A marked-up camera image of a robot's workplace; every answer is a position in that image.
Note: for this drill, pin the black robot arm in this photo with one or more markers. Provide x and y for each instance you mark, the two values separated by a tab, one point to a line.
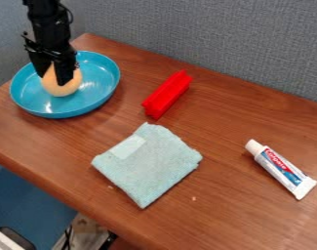
45	8

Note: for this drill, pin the yellow orange ball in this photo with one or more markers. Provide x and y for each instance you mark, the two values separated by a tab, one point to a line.
49	83

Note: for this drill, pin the grey object under table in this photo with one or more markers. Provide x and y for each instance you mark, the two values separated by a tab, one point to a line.
84	235

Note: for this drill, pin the white toothpaste tube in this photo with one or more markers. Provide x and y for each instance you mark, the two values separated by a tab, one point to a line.
280	169

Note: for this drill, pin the red rectangular block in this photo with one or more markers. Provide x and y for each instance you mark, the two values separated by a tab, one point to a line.
166	94

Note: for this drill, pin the light blue folded cloth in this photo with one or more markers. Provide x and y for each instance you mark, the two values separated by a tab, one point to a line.
147	163

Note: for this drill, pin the blue plate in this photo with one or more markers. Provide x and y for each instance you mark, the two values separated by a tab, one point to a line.
100	77

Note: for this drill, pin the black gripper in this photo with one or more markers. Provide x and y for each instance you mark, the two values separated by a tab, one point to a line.
49	47

